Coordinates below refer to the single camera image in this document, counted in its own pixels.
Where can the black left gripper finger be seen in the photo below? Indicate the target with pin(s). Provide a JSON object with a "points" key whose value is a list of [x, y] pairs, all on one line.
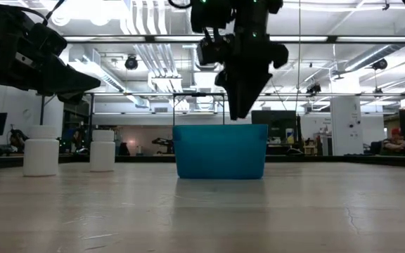
{"points": [[70, 97], [65, 81]]}

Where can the white plastic pill bottle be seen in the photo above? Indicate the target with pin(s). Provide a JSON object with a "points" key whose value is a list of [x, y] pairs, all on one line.
{"points": [[40, 151], [103, 151]]}

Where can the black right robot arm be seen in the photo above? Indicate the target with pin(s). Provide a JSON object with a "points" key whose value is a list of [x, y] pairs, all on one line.
{"points": [[209, 15]]}

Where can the black background robot arm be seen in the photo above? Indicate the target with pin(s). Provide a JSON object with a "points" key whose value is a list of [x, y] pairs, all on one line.
{"points": [[162, 142]]}

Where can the blue plastic basket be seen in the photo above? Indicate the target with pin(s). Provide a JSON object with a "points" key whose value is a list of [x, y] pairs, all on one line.
{"points": [[220, 151]]}

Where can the yellow blue bottle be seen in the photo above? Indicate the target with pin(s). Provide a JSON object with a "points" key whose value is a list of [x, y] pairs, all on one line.
{"points": [[289, 135]]}

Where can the person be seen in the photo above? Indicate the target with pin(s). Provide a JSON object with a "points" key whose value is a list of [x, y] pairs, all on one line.
{"points": [[396, 142], [18, 138]]}

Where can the black round ceiling fixture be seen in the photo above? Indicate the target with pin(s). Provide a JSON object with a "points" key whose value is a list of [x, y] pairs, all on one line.
{"points": [[379, 64], [131, 62]]}

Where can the white building column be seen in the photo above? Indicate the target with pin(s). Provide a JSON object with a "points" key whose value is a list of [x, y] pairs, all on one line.
{"points": [[346, 126]]}

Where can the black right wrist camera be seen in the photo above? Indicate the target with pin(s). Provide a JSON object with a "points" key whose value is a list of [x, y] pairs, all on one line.
{"points": [[211, 51]]}

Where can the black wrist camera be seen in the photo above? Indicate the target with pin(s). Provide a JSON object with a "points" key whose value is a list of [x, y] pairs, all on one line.
{"points": [[48, 38], [211, 51]]}

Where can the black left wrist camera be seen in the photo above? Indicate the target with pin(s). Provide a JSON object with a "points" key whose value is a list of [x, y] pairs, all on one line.
{"points": [[48, 38]]}

